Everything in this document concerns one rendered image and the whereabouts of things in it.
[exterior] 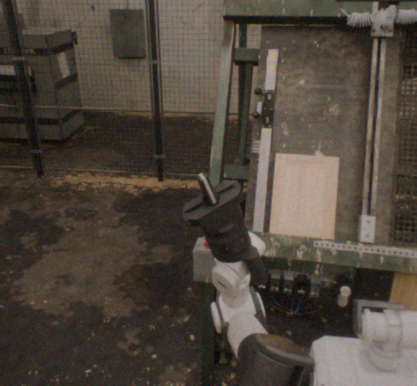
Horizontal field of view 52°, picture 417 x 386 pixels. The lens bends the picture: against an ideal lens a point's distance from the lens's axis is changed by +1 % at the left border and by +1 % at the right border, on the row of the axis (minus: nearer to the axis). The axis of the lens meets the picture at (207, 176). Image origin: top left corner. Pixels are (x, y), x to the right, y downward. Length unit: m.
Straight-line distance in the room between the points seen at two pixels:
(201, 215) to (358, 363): 0.42
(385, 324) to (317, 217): 1.35
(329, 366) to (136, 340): 2.07
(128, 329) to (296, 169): 1.52
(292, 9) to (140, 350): 2.12
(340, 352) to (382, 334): 0.11
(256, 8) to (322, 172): 0.91
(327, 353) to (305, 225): 1.30
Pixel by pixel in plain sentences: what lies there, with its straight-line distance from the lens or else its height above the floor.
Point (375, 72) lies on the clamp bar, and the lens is 2.34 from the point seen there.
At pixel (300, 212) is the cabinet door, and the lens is 2.19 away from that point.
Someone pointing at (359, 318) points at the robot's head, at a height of 1.47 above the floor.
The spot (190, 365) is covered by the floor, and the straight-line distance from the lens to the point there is 2.73.
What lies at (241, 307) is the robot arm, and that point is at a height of 1.28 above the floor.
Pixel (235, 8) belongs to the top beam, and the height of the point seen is 1.91.
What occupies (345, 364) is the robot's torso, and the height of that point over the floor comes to 1.37.
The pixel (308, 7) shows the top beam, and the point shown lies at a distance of 2.38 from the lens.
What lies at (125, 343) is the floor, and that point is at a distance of 2.89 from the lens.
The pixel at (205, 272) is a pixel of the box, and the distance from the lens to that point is 2.02.
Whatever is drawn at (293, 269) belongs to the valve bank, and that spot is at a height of 0.75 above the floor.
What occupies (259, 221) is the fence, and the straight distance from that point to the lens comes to 2.17.
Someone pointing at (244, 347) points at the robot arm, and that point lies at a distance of 0.99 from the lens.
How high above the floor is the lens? 2.04
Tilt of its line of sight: 25 degrees down
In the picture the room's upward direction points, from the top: straight up
